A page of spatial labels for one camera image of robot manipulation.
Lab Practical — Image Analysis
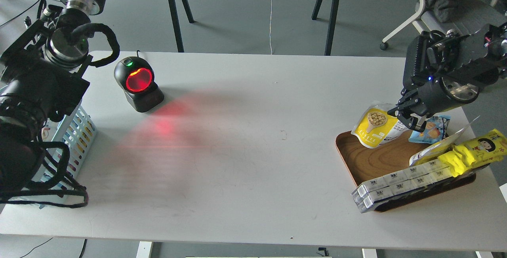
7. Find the blue snack packet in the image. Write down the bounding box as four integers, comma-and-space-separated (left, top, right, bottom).
408, 115, 451, 144

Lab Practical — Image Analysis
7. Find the black barcode scanner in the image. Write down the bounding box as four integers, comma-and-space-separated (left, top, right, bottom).
114, 56, 164, 113

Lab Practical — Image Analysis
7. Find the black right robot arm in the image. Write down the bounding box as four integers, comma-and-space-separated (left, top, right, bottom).
388, 24, 506, 131

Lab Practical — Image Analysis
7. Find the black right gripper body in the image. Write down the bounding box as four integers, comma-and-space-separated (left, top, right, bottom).
398, 31, 480, 121

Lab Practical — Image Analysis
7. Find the yellow white snack pouch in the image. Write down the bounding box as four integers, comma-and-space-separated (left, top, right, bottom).
350, 101, 408, 149

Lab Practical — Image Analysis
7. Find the white office chair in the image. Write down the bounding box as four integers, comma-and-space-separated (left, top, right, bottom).
380, 0, 506, 50

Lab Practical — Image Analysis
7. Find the light blue plastic basket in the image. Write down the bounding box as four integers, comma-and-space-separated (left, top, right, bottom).
0, 84, 97, 209

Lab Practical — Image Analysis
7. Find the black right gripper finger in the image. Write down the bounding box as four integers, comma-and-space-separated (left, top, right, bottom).
387, 105, 429, 132

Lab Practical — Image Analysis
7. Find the yellow cartoon snack bag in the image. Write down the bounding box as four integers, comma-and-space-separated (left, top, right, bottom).
438, 129, 507, 177

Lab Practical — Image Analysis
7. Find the long white box pack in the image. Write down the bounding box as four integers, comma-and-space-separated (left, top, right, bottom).
351, 159, 453, 213

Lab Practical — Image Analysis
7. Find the white yellow flat pouch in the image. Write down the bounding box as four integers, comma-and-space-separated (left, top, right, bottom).
409, 117, 478, 166

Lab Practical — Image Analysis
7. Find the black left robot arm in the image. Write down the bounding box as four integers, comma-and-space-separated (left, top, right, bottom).
0, 0, 120, 208

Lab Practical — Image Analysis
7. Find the wooden brown tray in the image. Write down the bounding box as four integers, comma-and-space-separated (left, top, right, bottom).
335, 131, 476, 212

